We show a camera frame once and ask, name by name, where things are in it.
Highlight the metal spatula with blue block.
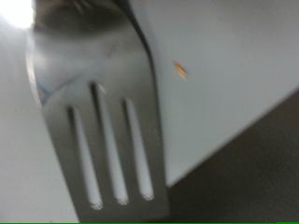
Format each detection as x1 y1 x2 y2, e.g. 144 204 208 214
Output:
25 0 171 224

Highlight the small bread crumb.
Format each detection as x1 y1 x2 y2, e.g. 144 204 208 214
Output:
172 60 189 80

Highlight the grey backdrop curtain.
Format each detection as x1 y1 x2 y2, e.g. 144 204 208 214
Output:
164 89 299 224

